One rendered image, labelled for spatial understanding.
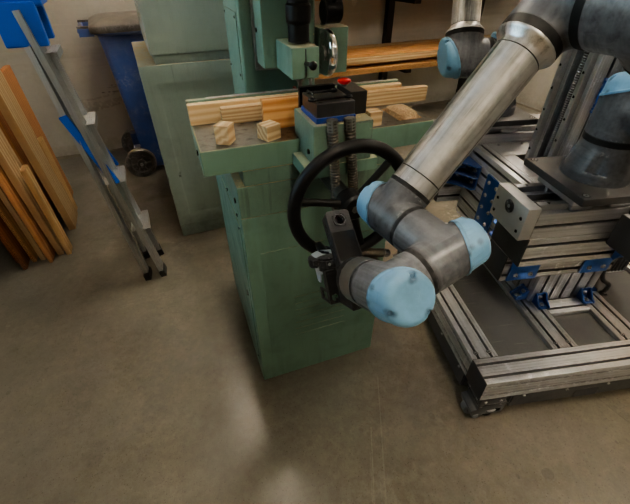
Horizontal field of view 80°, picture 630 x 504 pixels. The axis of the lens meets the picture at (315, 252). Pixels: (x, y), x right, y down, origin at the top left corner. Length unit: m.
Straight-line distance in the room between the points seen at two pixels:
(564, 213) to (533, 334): 0.58
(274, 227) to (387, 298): 0.60
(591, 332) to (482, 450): 0.57
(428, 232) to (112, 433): 1.26
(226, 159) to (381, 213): 0.43
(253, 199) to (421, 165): 0.48
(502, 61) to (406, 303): 0.38
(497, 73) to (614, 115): 0.46
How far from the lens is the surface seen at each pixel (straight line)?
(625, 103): 1.05
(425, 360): 1.58
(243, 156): 0.90
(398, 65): 3.50
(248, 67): 1.21
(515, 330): 1.51
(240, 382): 1.49
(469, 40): 1.39
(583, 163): 1.09
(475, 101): 0.63
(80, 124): 1.66
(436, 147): 0.61
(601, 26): 0.65
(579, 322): 1.66
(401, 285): 0.46
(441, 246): 0.53
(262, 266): 1.07
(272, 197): 0.96
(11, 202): 2.19
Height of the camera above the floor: 1.23
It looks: 38 degrees down
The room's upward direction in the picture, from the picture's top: straight up
